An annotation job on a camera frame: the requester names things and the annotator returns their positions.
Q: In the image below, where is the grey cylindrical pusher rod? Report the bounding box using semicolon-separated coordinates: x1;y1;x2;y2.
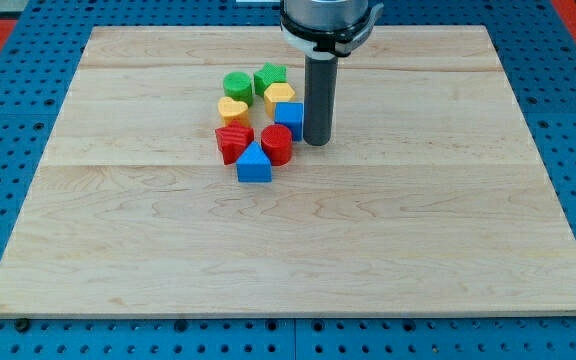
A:
303;57;338;146

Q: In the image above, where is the green star block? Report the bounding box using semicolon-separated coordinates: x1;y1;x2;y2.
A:
253;63;287;97

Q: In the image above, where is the red star block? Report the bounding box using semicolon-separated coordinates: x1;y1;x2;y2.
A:
215;121;254;165

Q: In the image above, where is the yellow hexagon block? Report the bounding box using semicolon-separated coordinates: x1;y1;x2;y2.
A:
264;83;296;119

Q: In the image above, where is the blue cube block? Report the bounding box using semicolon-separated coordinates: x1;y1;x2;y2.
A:
274;102;304;142

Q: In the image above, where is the green cylinder block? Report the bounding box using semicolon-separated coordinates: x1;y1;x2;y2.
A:
222;72;254;106

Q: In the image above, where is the red cylinder block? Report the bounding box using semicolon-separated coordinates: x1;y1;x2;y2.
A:
261;124;292;166

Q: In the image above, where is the yellow heart block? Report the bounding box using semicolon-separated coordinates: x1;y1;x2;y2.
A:
217;97;250;127

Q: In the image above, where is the blue triangle block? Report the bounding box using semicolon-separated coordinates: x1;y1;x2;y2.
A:
236;141;272;183

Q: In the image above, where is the wooden board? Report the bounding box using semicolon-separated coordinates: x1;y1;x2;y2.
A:
0;26;576;319

